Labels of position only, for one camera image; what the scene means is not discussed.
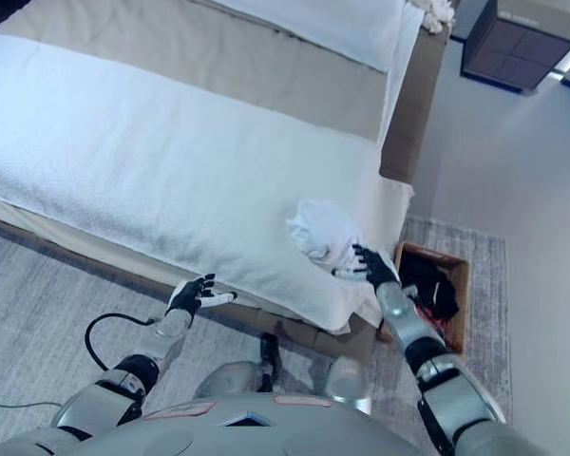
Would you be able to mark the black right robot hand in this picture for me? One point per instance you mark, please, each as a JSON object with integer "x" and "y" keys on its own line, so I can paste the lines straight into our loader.
{"x": 378, "y": 269}

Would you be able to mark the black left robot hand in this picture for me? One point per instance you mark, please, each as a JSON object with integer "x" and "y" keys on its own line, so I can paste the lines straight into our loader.
{"x": 186, "y": 295}

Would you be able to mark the white garment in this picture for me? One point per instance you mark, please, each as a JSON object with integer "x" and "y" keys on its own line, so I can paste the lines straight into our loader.
{"x": 325, "y": 230}

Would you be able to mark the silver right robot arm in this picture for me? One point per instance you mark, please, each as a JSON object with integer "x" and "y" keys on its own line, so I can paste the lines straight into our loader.
{"x": 432, "y": 361}

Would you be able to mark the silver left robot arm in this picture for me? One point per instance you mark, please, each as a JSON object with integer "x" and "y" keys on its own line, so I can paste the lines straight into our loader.
{"x": 119, "y": 375}

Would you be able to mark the brown wicker laundry basket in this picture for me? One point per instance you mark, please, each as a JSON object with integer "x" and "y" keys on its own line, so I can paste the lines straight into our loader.
{"x": 458, "y": 294}

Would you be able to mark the bed with beige sheet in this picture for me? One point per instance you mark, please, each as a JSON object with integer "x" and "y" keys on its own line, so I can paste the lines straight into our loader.
{"x": 247, "y": 95}

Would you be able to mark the black garment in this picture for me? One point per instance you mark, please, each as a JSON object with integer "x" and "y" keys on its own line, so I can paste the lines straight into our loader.
{"x": 427, "y": 285}

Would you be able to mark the red patterned garment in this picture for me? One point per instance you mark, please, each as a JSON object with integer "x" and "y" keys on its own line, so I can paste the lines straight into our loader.
{"x": 437, "y": 325}

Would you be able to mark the silver left robot leg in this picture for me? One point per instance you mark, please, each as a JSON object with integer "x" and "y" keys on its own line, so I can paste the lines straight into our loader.
{"x": 252, "y": 361}

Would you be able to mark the silver robot leg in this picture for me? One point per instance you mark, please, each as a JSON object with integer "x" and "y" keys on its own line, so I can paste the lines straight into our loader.
{"x": 252, "y": 361}
{"x": 349, "y": 380}

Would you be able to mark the silver right robot leg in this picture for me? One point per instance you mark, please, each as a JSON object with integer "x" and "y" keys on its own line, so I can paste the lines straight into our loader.
{"x": 349, "y": 380}

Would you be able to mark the white terry blanket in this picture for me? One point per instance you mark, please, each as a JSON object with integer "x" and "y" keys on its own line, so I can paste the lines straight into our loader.
{"x": 171, "y": 166}

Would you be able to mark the silver robot torso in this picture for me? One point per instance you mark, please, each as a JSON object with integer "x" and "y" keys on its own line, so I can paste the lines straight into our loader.
{"x": 209, "y": 427}

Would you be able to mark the grey patterned rug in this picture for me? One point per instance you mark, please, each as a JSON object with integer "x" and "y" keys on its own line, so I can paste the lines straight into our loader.
{"x": 43, "y": 304}

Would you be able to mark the dark brown nightstand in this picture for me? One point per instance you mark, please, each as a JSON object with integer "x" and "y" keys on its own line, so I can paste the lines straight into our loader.
{"x": 513, "y": 47}

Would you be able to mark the crumpled white cloth pile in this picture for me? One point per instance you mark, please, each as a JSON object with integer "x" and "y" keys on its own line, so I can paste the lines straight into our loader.
{"x": 434, "y": 12}

